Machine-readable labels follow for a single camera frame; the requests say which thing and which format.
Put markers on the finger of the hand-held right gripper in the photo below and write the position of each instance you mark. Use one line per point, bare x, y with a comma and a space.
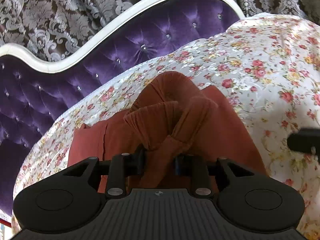
303, 141

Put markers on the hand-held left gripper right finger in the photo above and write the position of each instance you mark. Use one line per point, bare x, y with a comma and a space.
178, 165

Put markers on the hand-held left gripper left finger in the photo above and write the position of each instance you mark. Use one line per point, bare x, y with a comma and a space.
137, 162

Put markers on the rust red pants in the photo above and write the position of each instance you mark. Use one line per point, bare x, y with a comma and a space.
162, 120

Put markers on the floral bedsheet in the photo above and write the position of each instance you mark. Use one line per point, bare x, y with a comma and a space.
262, 80

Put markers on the purple tufted white-framed headboard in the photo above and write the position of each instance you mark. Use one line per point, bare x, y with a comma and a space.
140, 42

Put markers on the grey damask curtain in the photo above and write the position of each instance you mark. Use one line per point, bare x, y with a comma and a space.
50, 17

